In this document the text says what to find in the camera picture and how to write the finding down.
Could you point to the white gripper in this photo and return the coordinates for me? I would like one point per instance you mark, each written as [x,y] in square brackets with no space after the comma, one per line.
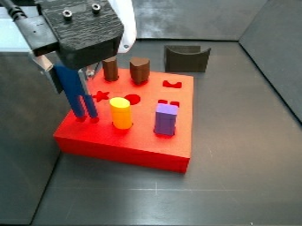
[125,11]

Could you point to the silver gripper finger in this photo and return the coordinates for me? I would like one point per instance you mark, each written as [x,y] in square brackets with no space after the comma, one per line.
[47,69]

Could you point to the blue two-pronged block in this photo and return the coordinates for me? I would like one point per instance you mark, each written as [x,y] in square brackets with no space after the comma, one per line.
[74,84]

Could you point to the red shape-sorting board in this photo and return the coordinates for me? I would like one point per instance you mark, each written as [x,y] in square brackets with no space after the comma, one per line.
[137,145]

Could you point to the brown hexagonal peg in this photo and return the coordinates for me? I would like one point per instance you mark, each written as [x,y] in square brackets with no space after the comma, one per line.
[110,69]

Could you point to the brown heart-shaped peg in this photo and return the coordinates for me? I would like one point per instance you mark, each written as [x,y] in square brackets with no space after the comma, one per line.
[139,69]

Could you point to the yellow cylinder peg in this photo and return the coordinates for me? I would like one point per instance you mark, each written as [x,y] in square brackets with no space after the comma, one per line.
[121,113]

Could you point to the purple rectangular peg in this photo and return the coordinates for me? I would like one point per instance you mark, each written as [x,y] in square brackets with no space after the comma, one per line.
[166,119]

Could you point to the black curved holder stand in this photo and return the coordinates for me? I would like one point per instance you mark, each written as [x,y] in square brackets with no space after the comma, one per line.
[185,58]

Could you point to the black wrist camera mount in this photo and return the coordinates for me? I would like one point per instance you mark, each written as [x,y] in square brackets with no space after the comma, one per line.
[81,29]

